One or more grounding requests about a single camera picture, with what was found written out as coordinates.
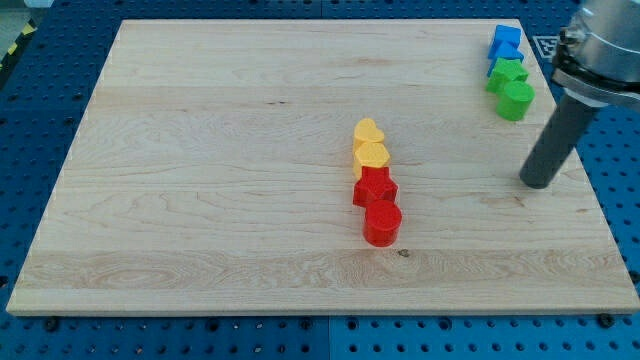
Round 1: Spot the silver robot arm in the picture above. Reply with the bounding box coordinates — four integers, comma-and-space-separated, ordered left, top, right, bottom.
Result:
552, 0, 639, 111

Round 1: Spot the red star block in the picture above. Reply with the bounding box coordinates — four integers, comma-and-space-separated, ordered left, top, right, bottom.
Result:
352, 166, 398, 207

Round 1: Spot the green star block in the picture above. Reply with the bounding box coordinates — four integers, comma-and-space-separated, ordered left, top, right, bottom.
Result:
486, 58, 529, 94

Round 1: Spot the yellow hexagon block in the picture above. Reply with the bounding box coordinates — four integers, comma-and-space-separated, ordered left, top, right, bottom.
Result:
353, 142, 391, 180

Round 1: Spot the yellow heart block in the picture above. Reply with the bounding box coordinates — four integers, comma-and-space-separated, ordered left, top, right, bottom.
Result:
352, 117, 385, 153

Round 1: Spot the red cylinder block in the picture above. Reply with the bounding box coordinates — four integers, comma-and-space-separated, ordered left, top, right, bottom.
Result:
363, 200, 402, 247

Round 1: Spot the light wooden board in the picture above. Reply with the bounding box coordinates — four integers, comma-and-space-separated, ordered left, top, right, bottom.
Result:
7, 19, 639, 316

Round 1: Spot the green cylinder block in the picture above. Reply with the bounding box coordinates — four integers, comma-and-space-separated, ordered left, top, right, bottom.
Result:
496, 81, 535, 121

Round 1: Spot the blue pentagon block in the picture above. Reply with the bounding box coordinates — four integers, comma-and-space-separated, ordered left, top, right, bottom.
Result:
487, 42, 524, 77

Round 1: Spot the blue cube block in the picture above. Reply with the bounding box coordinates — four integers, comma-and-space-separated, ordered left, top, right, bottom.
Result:
488, 24, 521, 59

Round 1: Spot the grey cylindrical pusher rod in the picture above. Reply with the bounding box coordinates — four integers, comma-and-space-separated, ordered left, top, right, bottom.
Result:
519, 94, 603, 189

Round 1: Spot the black white fiducial marker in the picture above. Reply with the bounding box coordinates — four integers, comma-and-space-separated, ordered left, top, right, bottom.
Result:
532, 35, 559, 62

